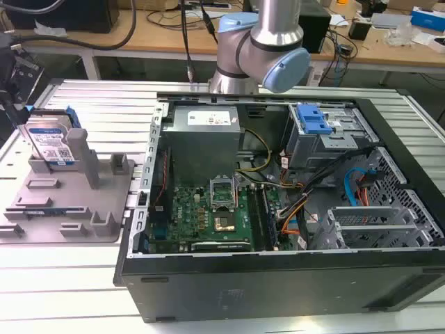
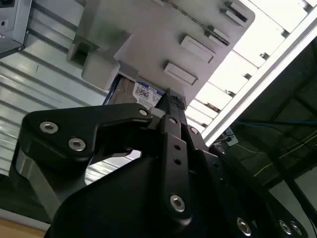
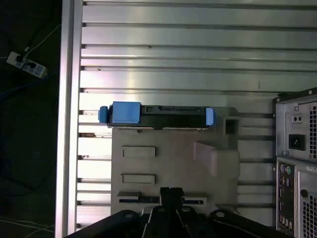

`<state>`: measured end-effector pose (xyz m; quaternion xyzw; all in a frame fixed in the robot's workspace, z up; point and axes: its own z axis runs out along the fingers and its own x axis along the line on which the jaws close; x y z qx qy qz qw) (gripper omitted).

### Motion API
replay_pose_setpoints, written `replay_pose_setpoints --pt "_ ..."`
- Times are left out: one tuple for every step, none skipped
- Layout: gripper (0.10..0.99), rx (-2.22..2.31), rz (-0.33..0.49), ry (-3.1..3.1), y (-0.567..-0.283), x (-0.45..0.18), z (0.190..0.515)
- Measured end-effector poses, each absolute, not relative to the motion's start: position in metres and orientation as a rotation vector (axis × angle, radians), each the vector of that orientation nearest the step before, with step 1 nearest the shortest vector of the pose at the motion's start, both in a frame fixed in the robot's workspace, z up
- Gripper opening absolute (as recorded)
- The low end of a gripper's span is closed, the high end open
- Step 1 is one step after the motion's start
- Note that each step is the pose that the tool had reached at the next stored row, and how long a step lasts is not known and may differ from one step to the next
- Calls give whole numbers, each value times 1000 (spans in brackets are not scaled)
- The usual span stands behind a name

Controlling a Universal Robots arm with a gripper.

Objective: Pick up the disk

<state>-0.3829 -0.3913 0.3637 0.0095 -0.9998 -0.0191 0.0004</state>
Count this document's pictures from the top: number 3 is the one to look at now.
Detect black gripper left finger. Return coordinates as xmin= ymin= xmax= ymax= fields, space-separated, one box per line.
xmin=63 ymin=187 xmax=174 ymax=238

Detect blue cable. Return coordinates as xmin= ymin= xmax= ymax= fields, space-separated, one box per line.
xmin=0 ymin=72 xmax=57 ymax=99

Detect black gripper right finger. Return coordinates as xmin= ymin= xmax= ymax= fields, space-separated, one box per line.
xmin=170 ymin=187 xmax=296 ymax=238

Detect RAM stick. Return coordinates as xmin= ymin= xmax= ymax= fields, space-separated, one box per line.
xmin=118 ymin=196 xmax=208 ymax=205

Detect grey parts rack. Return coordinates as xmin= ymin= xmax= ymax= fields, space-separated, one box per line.
xmin=110 ymin=107 xmax=242 ymax=225

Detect silver PC case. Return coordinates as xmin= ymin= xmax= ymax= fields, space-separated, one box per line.
xmin=272 ymin=87 xmax=317 ymax=238

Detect white power strip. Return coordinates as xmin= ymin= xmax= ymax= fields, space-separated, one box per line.
xmin=6 ymin=51 xmax=49 ymax=80

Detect hard disk in blue carrier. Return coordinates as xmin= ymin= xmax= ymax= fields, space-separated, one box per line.
xmin=98 ymin=101 xmax=214 ymax=130

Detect thin white cable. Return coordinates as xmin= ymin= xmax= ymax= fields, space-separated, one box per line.
xmin=0 ymin=23 xmax=62 ymax=60

